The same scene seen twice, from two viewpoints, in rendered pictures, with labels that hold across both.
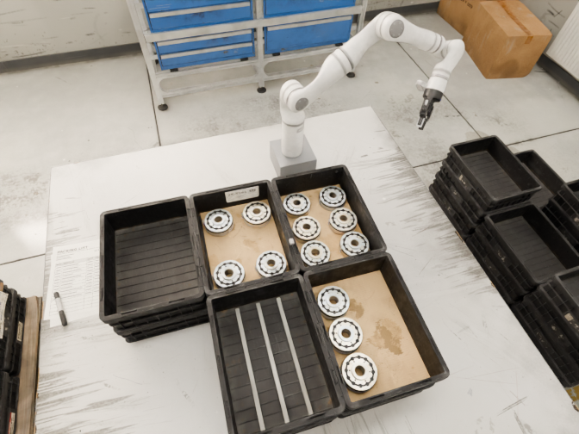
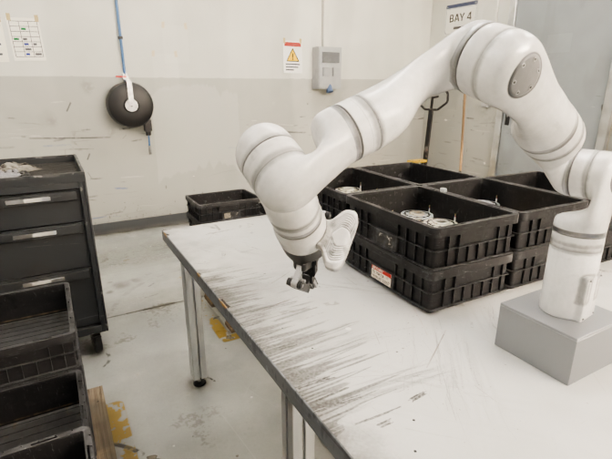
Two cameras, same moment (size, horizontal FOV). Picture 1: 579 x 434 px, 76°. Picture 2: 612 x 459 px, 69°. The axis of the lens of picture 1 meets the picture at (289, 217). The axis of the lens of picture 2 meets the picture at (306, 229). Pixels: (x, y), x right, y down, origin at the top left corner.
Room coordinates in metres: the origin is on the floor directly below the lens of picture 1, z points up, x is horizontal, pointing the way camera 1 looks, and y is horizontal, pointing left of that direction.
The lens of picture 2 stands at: (1.92, -0.66, 1.25)
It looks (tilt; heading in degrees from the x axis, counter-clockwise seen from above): 18 degrees down; 171
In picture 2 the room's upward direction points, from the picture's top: straight up
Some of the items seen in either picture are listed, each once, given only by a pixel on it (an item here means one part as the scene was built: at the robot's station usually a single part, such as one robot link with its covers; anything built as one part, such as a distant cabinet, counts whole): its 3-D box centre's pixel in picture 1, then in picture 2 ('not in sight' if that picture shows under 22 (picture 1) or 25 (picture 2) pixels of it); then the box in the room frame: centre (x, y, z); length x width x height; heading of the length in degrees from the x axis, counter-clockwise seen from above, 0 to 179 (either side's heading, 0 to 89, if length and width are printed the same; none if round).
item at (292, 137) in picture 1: (292, 135); (570, 271); (1.18, 0.00, 0.89); 0.09 x 0.09 x 0.17; 28
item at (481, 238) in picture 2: (323, 222); (423, 224); (0.76, -0.13, 0.87); 0.40 x 0.30 x 0.11; 18
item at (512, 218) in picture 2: (325, 213); (425, 207); (0.76, -0.13, 0.92); 0.40 x 0.30 x 0.02; 18
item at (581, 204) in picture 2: (241, 232); (498, 196); (0.66, 0.16, 0.92); 0.40 x 0.30 x 0.02; 18
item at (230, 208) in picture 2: not in sight; (224, 230); (-0.84, -0.74, 0.37); 0.40 x 0.30 x 0.45; 110
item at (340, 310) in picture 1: (333, 300); not in sight; (0.46, -0.15, 0.86); 0.10 x 0.10 x 0.01
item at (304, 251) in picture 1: (314, 253); (416, 214); (0.63, -0.09, 0.86); 0.10 x 0.10 x 0.01
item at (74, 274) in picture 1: (79, 277); not in sight; (0.57, 0.77, 0.70); 0.33 x 0.23 x 0.01; 20
